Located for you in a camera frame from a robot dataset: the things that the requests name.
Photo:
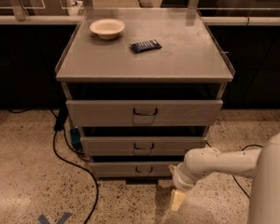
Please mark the blue power box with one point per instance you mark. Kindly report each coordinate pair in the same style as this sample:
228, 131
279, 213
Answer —
75, 138

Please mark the middle grey drawer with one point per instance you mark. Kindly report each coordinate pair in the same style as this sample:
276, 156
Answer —
140, 146

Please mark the top grey drawer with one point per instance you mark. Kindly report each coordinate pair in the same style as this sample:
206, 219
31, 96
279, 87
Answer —
121, 113

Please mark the grey drawer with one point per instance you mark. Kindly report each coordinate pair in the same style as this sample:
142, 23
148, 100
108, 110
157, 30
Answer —
140, 146
131, 169
121, 113

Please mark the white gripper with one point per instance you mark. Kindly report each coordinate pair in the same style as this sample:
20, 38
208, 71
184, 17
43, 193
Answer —
179, 179

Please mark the white bowl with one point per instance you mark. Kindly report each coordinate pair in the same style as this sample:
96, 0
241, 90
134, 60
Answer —
107, 29

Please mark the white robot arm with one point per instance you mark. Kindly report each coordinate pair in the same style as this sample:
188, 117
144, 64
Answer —
261, 165

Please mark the bottom grey drawer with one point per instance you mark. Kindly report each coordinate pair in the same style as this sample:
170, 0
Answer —
131, 169

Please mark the dark blue snack packet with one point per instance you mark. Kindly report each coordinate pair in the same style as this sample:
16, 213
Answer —
144, 46

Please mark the grey drawer cabinet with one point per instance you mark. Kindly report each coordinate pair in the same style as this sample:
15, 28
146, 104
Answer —
189, 66

